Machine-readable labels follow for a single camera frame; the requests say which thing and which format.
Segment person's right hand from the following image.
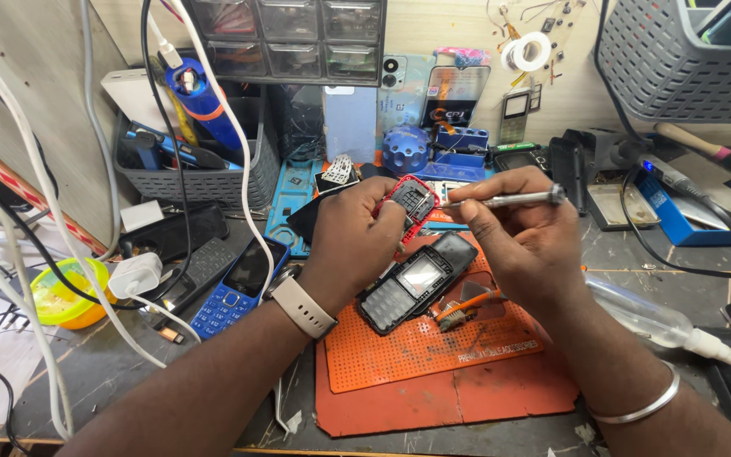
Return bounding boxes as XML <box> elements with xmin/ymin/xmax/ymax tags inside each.
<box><xmin>444</xmin><ymin>166</ymin><xmax>587</xmax><ymax>319</ymax></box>

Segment person's left hand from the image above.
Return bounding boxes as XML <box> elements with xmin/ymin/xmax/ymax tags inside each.
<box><xmin>299</xmin><ymin>176</ymin><xmax>408</xmax><ymax>319</ymax></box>

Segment red phone frame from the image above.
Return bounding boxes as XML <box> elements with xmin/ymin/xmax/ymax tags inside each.
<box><xmin>372</xmin><ymin>174</ymin><xmax>444</xmax><ymax>250</ymax></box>

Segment silver screwdriver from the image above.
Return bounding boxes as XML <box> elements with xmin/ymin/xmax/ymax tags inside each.
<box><xmin>435</xmin><ymin>183</ymin><xmax>568</xmax><ymax>211</ymax></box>

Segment white keypad mesh piece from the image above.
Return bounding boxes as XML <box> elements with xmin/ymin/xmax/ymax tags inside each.
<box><xmin>321</xmin><ymin>154</ymin><xmax>358</xmax><ymax>187</ymax></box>

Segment black phone housing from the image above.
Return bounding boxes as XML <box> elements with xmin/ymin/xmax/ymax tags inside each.
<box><xmin>357</xmin><ymin>230</ymin><xmax>480</xmax><ymax>336</ymax></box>

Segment blue round screwdriver holder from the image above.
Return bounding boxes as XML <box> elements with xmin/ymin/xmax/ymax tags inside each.
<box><xmin>381</xmin><ymin>124</ymin><xmax>431</xmax><ymax>176</ymax></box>

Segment blue repair mat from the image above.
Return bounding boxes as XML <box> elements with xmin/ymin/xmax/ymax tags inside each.
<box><xmin>264</xmin><ymin>150</ymin><xmax>495</xmax><ymax>258</ymax></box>

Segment pale blue phone case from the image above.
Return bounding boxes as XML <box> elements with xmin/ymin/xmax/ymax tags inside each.
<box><xmin>322</xmin><ymin>85</ymin><xmax>379</xmax><ymax>165</ymax></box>

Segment blue tool holder block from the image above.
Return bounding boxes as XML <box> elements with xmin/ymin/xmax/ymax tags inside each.
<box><xmin>434</xmin><ymin>125</ymin><xmax>491</xmax><ymax>154</ymax></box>

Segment beige band wristwatch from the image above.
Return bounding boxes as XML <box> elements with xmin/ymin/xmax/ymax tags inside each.
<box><xmin>264</xmin><ymin>265</ymin><xmax>339</xmax><ymax>340</ymax></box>

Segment light blue phone back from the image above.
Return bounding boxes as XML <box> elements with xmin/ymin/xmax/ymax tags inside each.
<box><xmin>376</xmin><ymin>53</ymin><xmax>437</xmax><ymax>129</ymax></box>

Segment orange perforated work mat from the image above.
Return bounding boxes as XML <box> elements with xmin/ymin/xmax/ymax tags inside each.
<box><xmin>324</xmin><ymin>231</ymin><xmax>545</xmax><ymax>394</ymax></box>

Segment phone screen package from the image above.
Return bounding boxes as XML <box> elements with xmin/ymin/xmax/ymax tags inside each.
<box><xmin>419</xmin><ymin>65</ymin><xmax>492</xmax><ymax>130</ymax></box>

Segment black phone with keypad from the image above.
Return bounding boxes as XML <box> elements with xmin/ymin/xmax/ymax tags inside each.
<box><xmin>492</xmin><ymin>149</ymin><xmax>555</xmax><ymax>174</ymax></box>

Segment green pen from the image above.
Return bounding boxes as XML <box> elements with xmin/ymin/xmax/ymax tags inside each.
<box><xmin>489</xmin><ymin>141</ymin><xmax>552</xmax><ymax>154</ymax></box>

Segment small silver keypad phone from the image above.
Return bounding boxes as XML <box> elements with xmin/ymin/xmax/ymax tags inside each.
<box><xmin>498</xmin><ymin>88</ymin><xmax>533</xmax><ymax>146</ymax></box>

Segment blue keypad phone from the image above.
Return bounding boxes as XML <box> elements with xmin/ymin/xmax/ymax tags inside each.
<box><xmin>188</xmin><ymin>235</ymin><xmax>292</xmax><ymax>341</ymax></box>

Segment black stand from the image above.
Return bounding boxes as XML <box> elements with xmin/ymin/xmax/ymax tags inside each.
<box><xmin>548</xmin><ymin>129</ymin><xmax>642</xmax><ymax>218</ymax></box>

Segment orange silicone mat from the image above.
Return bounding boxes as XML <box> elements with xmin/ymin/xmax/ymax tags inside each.
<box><xmin>314</xmin><ymin>339</ymin><xmax>580</xmax><ymax>439</ymax></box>

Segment clear drawer cabinet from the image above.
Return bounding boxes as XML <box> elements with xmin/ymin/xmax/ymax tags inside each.
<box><xmin>188</xmin><ymin>0</ymin><xmax>387</xmax><ymax>87</ymax></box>

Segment white tape roll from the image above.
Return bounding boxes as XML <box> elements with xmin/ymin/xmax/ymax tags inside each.
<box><xmin>500</xmin><ymin>31</ymin><xmax>552</xmax><ymax>73</ymax></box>

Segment black smartphone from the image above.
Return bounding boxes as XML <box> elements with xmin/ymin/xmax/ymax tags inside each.
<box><xmin>117</xmin><ymin>202</ymin><xmax>231</xmax><ymax>262</ymax></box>

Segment metal tweezers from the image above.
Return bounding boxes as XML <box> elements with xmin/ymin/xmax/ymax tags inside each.
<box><xmin>273</xmin><ymin>373</ymin><xmax>295</xmax><ymax>438</ymax></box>

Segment blue cylindrical tool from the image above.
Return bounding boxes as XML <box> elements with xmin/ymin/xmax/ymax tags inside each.
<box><xmin>163</xmin><ymin>56</ymin><xmax>244</xmax><ymax>151</ymax></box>

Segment metal tray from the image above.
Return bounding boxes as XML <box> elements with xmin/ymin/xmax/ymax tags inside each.
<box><xmin>586</xmin><ymin>182</ymin><xmax>662</xmax><ymax>232</ymax></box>

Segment clear card with parts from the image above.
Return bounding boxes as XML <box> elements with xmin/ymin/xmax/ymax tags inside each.
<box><xmin>485</xmin><ymin>0</ymin><xmax>590</xmax><ymax>91</ymax></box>

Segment white charger adapter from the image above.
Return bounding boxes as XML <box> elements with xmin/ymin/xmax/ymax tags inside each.
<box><xmin>107</xmin><ymin>252</ymin><xmax>164</xmax><ymax>300</ymax></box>

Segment clear spray bottle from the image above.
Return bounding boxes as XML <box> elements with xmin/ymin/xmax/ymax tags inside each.
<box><xmin>584</xmin><ymin>271</ymin><xmax>731</xmax><ymax>368</ymax></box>

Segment white power bank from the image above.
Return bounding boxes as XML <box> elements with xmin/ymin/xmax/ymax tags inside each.
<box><xmin>99</xmin><ymin>68</ymin><xmax>180</xmax><ymax>135</ymax></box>

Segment black soldering handpiece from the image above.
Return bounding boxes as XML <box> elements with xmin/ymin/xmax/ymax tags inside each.
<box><xmin>638</xmin><ymin>154</ymin><xmax>712</xmax><ymax>203</ymax></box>

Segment blue plastic tray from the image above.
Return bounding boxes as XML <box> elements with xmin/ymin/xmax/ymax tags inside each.
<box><xmin>634</xmin><ymin>170</ymin><xmax>731</xmax><ymax>248</ymax></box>

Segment large grey slotted basket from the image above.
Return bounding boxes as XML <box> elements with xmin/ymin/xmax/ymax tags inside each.
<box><xmin>595</xmin><ymin>0</ymin><xmax>731</xmax><ymax>125</ymax></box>

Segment silver bangle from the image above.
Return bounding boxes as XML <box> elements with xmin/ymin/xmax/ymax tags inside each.
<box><xmin>588</xmin><ymin>361</ymin><xmax>682</xmax><ymax>425</ymax></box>

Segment yellow green bowl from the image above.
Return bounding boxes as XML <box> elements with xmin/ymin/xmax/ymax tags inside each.
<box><xmin>29</xmin><ymin>256</ymin><xmax>111</xmax><ymax>330</ymax></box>

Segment red patterned edge strip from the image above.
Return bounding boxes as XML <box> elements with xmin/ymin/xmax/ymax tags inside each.
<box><xmin>0</xmin><ymin>132</ymin><xmax>110</xmax><ymax>257</ymax></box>

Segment thin white cable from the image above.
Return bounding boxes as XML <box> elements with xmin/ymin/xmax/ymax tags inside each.
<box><xmin>169</xmin><ymin>0</ymin><xmax>276</xmax><ymax>299</ymax></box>

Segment black power cable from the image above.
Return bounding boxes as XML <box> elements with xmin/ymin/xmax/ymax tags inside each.
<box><xmin>139</xmin><ymin>0</ymin><xmax>194</xmax><ymax>306</ymax></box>

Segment white plug cable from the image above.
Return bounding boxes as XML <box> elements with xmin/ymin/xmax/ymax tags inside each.
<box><xmin>142</xmin><ymin>0</ymin><xmax>184</xmax><ymax>71</ymax></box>

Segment grey cable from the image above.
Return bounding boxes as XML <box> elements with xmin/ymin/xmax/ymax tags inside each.
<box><xmin>79</xmin><ymin>0</ymin><xmax>121</xmax><ymax>262</ymax></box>

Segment wooden handle tool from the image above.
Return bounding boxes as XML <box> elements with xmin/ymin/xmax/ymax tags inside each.
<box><xmin>654</xmin><ymin>122</ymin><xmax>731</xmax><ymax>173</ymax></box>

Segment thick white cable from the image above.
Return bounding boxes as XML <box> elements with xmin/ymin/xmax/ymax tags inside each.
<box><xmin>0</xmin><ymin>18</ymin><xmax>76</xmax><ymax>442</ymax></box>

